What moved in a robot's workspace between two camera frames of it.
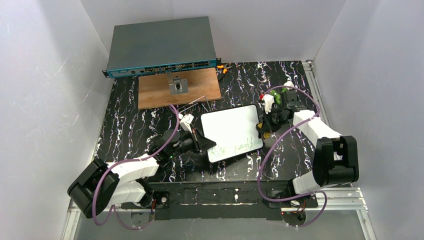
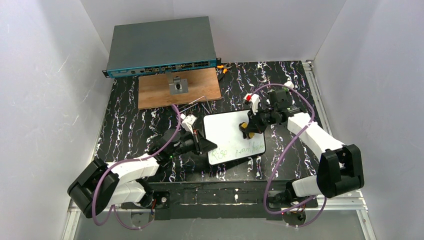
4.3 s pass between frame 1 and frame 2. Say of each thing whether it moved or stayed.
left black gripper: stayed
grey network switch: stayed
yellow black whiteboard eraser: moved
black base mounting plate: stayed
